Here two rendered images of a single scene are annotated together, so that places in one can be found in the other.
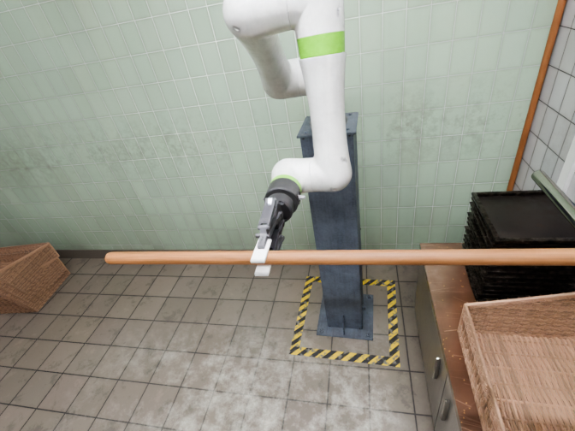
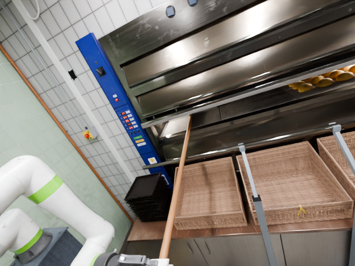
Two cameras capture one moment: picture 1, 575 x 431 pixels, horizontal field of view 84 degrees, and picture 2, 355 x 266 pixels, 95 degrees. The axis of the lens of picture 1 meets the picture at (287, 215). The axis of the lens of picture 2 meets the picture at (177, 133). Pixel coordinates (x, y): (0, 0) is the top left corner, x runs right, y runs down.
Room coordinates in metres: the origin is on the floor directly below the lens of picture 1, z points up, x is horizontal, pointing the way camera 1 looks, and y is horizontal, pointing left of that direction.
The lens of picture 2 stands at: (0.27, 0.41, 1.78)
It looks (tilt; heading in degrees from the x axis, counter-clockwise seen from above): 23 degrees down; 273
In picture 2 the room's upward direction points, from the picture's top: 23 degrees counter-clockwise
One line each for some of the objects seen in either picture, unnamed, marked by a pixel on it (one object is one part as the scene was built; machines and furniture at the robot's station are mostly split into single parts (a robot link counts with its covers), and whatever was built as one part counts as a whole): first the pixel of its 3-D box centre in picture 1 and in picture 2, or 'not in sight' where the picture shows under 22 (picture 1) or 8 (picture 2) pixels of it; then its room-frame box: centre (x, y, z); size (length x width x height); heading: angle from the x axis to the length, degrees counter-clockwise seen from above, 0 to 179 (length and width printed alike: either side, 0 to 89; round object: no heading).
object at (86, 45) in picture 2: not in sight; (168, 116); (0.41, -1.93, 1.08); 1.93 x 0.16 x 2.15; 73
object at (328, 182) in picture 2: not in sight; (282, 180); (-0.27, -0.47, 0.72); 0.56 x 0.49 x 0.28; 164
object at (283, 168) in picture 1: (291, 179); (89, 265); (0.83, -0.03, 1.20); 0.14 x 0.13 x 0.11; 163
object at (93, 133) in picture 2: not in sight; (90, 133); (1.12, -1.13, 1.46); 0.10 x 0.07 x 0.10; 163
